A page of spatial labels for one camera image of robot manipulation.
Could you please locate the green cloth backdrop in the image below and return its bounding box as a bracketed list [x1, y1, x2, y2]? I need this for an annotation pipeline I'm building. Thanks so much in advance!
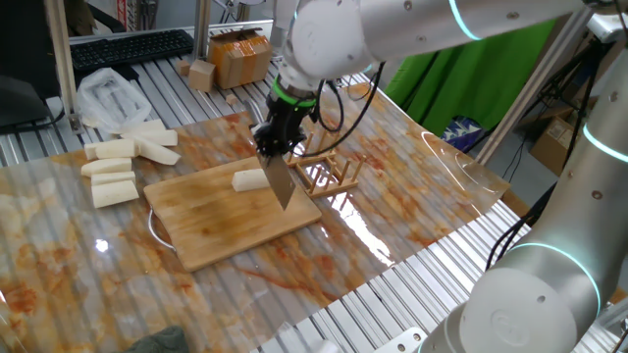
[384, 18, 558, 138]

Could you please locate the long white radish chunk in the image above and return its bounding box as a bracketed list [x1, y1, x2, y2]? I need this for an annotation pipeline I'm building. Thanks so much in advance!
[131, 136, 183, 167]

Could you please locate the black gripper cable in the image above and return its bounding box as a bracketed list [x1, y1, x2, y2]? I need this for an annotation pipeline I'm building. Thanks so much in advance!
[298, 61, 388, 159]

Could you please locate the taped cardboard box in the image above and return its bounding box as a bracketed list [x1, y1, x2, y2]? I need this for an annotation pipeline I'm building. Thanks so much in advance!
[207, 27, 273, 90]

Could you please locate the wooden peg dish rack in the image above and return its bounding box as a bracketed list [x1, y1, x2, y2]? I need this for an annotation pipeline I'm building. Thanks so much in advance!
[286, 130, 368, 200]

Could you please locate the black computer monitor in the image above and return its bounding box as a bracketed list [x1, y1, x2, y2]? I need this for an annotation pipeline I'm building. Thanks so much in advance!
[0, 0, 68, 134]

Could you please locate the black computer keyboard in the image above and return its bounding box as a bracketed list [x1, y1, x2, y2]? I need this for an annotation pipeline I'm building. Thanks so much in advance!
[70, 28, 195, 73]

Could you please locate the silver camera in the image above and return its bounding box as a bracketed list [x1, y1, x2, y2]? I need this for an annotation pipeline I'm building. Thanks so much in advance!
[586, 12, 628, 44]

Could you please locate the black cable bundle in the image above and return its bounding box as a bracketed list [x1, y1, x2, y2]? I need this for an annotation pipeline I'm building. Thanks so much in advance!
[484, 181, 558, 272]

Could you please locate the black tripod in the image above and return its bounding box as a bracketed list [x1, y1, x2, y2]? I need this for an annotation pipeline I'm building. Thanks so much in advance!
[537, 36, 607, 168]

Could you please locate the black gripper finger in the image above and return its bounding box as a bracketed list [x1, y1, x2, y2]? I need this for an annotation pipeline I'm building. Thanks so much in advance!
[277, 127, 308, 157]
[251, 122, 277, 159]

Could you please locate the marble pattern plastic mat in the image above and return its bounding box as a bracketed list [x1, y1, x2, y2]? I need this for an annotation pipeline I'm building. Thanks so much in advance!
[0, 81, 511, 353]

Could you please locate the green wrist adapter ring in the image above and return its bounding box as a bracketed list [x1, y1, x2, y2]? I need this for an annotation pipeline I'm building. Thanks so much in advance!
[272, 77, 318, 108]

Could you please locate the clear plastic bag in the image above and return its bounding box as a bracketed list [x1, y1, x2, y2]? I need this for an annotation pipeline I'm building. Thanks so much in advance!
[76, 67, 153, 134]

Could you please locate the plain cardboard box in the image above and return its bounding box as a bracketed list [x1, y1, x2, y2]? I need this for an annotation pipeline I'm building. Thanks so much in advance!
[529, 116, 580, 177]

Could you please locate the grey green rag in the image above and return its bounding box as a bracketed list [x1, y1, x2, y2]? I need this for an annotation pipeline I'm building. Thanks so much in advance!
[125, 325, 190, 353]

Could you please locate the blue white patterned bag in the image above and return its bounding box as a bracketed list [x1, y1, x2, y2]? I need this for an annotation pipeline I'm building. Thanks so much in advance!
[441, 116, 488, 153]

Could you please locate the aluminium frame post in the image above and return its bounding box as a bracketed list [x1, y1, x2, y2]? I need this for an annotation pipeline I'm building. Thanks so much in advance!
[192, 0, 213, 63]
[43, 0, 85, 134]
[474, 7, 595, 166]

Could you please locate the metal wire board handle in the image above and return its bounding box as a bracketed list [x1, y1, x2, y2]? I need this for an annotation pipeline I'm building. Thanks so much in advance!
[147, 208, 177, 252]

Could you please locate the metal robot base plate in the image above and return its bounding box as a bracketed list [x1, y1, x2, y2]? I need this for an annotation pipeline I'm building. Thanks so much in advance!
[375, 327, 429, 353]

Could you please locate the large wooden block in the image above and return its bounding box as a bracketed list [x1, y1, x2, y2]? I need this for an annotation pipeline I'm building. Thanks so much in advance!
[187, 59, 217, 93]

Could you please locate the wooden cutting board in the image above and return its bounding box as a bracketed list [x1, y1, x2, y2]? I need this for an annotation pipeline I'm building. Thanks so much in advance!
[142, 155, 323, 274]

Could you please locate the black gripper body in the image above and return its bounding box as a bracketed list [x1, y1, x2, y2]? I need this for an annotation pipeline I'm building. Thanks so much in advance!
[266, 95, 315, 143]

